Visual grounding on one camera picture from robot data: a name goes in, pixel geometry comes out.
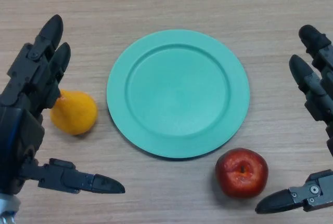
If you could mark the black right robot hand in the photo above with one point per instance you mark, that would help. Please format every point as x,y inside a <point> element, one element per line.
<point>318,78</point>

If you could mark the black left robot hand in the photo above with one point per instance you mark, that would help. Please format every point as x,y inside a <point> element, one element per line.
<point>23,120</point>

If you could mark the red apple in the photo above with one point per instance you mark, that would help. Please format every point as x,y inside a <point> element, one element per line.
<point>242,173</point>

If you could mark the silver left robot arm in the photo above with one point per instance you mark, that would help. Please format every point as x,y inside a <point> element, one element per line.
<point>6,209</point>

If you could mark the green round plate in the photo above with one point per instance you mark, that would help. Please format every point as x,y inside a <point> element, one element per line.
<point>178,94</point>

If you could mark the yellow pear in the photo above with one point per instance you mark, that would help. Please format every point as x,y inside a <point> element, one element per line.
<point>75,113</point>

